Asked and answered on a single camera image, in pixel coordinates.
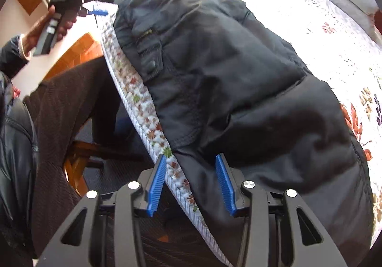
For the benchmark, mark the black pants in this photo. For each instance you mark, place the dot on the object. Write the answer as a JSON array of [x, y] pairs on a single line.
[[223, 76]]

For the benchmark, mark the wooden stool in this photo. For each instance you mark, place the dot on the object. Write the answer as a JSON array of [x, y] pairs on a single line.
[[79, 165]]

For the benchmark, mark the person's left hand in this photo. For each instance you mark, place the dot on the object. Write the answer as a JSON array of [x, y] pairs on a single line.
[[34, 36]]

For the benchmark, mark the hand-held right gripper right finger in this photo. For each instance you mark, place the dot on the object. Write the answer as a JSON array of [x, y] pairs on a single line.
[[225, 186]]

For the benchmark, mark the person's left leg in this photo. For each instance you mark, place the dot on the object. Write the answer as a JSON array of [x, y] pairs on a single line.
[[59, 120]]

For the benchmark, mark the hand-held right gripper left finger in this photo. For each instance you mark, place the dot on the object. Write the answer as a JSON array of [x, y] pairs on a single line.
[[156, 183]]

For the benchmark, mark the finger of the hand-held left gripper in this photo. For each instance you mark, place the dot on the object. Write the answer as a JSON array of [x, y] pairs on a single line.
[[97, 11]]

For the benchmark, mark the person's black jacket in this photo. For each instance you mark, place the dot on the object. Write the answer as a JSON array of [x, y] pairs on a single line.
[[15, 150]]

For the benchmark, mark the person's left forearm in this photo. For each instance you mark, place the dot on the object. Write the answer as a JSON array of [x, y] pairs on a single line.
[[12, 55]]

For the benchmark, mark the floral quilted bedspread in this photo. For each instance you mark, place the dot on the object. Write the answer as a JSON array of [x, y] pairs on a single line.
[[328, 46]]

